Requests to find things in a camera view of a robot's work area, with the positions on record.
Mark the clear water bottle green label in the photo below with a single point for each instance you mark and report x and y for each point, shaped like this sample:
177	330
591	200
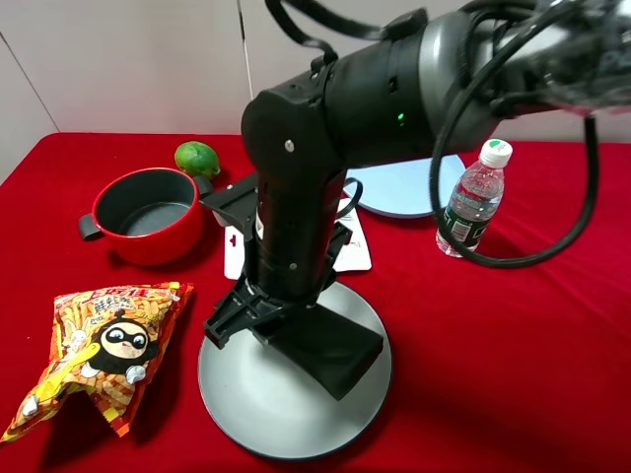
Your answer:
478	193

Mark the green lime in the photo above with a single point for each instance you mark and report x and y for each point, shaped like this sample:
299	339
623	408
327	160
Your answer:
195	158

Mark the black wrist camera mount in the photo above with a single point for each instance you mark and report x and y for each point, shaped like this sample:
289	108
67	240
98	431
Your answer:
236	204

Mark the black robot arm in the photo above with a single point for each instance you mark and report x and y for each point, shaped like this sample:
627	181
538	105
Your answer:
420	88

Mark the grey plate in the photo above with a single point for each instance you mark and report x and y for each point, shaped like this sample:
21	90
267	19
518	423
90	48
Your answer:
268	405

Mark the red tablecloth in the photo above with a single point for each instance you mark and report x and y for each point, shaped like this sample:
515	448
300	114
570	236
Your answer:
493	371

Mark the orange snack bag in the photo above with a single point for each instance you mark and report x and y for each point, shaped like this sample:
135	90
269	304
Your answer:
107	343

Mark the light blue plate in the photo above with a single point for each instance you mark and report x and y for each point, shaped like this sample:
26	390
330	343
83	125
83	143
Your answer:
401	190

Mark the red pot with black handles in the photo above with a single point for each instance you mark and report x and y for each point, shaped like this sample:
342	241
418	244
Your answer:
150	216

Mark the white dried fruit pouch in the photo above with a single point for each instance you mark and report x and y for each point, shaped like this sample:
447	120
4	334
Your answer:
353	256

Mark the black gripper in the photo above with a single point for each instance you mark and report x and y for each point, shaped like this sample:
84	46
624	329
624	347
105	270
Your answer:
246	306

